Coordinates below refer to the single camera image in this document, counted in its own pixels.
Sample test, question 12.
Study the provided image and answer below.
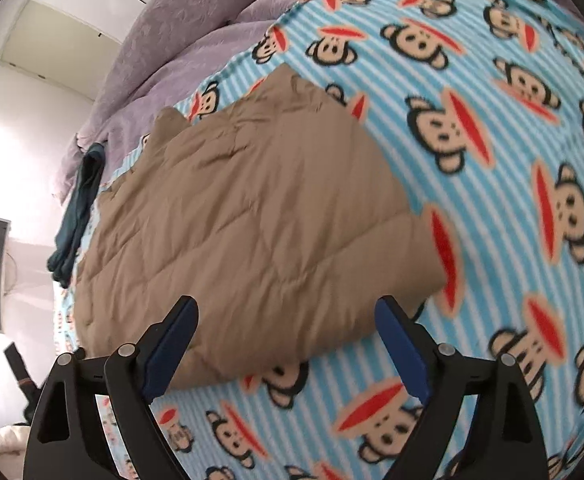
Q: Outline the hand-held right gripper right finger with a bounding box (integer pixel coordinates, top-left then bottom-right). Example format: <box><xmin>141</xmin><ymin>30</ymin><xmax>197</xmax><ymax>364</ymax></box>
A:
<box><xmin>376</xmin><ymin>296</ymin><xmax>555</xmax><ymax>480</ymax></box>

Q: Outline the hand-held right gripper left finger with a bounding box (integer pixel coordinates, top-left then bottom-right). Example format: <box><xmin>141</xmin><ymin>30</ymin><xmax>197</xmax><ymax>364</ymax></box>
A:
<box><xmin>22</xmin><ymin>297</ymin><xmax>199</xmax><ymax>480</ymax></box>

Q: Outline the tan puffer jacket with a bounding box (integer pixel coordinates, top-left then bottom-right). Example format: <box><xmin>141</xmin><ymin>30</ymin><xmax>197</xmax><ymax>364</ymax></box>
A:
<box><xmin>73</xmin><ymin>63</ymin><xmax>448</xmax><ymax>392</ymax></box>

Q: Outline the black rod object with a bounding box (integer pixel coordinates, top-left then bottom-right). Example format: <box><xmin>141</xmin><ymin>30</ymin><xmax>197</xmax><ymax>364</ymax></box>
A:
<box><xmin>3</xmin><ymin>344</ymin><xmax>40</xmax><ymax>396</ymax></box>

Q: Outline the dark teal garment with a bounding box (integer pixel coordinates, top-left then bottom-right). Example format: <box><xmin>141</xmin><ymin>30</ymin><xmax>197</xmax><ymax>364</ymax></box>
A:
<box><xmin>48</xmin><ymin>142</ymin><xmax>106</xmax><ymax>288</ymax></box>

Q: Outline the white cloth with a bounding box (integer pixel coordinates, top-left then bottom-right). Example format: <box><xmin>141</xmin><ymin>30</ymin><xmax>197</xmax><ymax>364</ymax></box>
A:
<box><xmin>0</xmin><ymin>424</ymin><xmax>33</xmax><ymax>480</ymax></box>

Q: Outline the striped monkey print blanket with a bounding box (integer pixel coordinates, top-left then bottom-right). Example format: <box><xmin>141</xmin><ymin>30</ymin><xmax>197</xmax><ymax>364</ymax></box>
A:
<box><xmin>52</xmin><ymin>0</ymin><xmax>584</xmax><ymax>480</ymax></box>

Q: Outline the cream framed panel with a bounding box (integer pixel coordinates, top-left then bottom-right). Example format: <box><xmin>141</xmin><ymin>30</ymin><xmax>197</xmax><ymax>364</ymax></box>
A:
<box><xmin>0</xmin><ymin>0</ymin><xmax>122</xmax><ymax>97</ymax></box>

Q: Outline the purple bedspread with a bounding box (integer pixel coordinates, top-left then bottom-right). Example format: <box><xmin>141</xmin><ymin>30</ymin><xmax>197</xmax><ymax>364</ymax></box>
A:
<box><xmin>52</xmin><ymin>0</ymin><xmax>323</xmax><ymax>206</ymax></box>

